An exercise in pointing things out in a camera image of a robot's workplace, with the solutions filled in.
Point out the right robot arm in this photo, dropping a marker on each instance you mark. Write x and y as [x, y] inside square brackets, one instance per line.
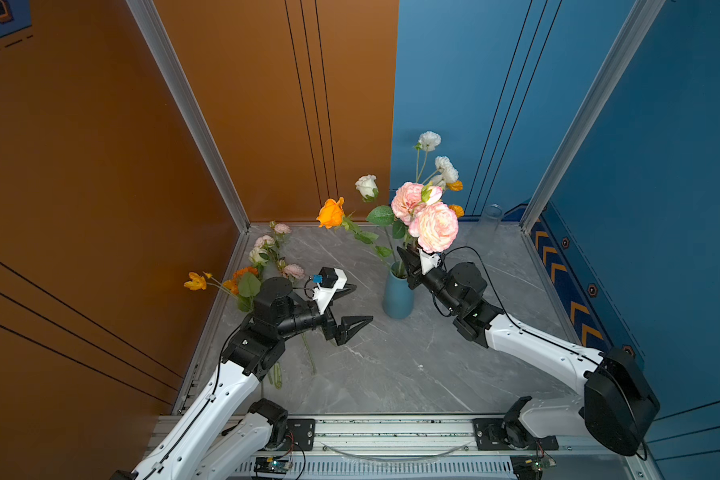
[611, 400]

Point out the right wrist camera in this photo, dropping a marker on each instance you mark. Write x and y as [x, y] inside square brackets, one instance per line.
[429, 261]

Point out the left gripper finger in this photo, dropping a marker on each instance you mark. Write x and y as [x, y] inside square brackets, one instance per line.
[346, 290]
[349, 327]

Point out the right green circuit board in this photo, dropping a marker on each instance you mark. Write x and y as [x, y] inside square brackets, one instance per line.
[527, 468]

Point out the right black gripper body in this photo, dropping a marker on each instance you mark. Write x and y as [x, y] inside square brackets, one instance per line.
[436, 283]

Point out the left aluminium corner post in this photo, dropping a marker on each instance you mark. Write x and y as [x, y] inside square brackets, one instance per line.
[152, 29]

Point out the left green circuit board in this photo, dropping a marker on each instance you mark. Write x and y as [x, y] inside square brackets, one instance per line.
[272, 468]

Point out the clear glass vase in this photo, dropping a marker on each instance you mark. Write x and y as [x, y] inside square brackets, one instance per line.
[484, 232]

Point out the teal ceramic vase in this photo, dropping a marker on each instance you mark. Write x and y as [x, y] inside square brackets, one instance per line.
[398, 298]

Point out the aluminium corner post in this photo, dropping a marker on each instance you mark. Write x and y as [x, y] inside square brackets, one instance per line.
[628, 40]
[152, 29]

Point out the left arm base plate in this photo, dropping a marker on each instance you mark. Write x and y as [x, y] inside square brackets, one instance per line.
[296, 433]

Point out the green circuit board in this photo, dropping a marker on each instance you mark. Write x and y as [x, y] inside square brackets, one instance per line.
[527, 468]
[272, 468]

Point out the yellow rose stem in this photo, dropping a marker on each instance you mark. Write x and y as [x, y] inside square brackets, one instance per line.
[332, 215]

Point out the aluminium front rail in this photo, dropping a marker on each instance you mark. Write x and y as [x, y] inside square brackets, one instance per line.
[441, 446]

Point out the white ranunculus flower stem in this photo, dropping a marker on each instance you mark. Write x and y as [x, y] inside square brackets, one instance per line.
[444, 173]

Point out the pink carnation flower stem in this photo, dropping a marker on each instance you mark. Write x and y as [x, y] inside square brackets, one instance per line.
[422, 219]

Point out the small pink rose spray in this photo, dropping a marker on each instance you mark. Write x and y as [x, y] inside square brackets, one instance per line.
[267, 251]

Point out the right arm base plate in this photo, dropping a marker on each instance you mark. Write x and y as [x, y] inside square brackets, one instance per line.
[495, 434]

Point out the right aluminium corner post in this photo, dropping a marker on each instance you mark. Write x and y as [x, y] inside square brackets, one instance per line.
[628, 40]

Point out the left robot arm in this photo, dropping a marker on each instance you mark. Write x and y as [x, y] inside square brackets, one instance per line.
[198, 447]

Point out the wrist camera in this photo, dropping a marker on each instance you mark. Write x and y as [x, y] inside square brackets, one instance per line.
[327, 282]
[429, 261]

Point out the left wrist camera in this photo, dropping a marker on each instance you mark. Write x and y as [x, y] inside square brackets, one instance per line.
[327, 282]

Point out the yellow poppy flower stem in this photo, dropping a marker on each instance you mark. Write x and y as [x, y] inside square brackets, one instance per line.
[201, 281]

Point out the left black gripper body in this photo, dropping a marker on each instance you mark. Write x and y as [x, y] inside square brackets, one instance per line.
[328, 326]

